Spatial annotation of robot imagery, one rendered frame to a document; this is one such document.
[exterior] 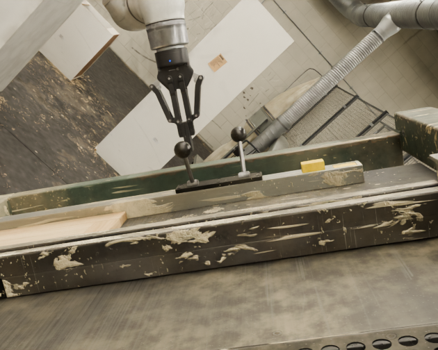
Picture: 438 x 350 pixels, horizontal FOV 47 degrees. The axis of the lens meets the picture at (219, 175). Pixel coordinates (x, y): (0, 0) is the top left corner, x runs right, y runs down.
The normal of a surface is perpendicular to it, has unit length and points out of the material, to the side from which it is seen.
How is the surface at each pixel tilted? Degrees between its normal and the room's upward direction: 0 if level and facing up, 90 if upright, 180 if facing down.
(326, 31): 90
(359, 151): 90
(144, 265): 90
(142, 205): 90
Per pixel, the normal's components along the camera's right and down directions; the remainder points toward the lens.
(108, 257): -0.07, 0.22
